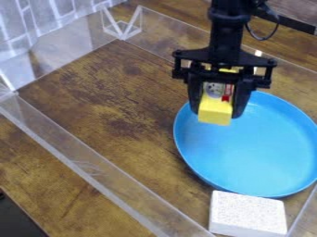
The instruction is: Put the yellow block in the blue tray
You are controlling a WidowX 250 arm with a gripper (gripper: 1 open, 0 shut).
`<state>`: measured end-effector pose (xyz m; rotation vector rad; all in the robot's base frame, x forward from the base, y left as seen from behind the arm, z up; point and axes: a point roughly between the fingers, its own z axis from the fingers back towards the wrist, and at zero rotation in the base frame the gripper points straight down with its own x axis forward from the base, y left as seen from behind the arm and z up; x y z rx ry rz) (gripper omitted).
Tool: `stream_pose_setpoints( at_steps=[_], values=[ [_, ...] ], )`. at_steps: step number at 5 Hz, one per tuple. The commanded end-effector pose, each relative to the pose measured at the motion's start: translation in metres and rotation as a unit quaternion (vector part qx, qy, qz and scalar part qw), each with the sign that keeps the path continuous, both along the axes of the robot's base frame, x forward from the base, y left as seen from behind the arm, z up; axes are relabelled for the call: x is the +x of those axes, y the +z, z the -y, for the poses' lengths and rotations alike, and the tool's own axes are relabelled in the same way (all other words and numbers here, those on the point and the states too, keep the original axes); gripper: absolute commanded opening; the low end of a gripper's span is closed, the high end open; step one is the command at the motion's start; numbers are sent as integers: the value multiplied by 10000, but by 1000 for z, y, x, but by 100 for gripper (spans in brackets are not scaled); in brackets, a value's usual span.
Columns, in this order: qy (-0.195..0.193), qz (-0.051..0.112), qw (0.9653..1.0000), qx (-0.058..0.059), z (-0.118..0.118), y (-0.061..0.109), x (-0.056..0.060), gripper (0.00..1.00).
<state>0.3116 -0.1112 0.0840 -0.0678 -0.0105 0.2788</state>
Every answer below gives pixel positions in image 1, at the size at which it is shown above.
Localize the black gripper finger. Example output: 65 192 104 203
187 74 203 114
231 80 254 119

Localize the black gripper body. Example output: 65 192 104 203
172 7 276 88

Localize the yellow butter block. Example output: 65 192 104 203
198 82 234 126

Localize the blue round tray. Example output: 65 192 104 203
173 92 317 198

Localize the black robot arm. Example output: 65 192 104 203
172 0 278 119

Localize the white speckled sponge block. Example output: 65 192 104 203
208 191 287 237

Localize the dark wooden furniture edge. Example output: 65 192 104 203
278 13 317 35

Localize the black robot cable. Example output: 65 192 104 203
243 3 280 42

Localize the clear acrylic enclosure wall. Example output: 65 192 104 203
0 0 317 237

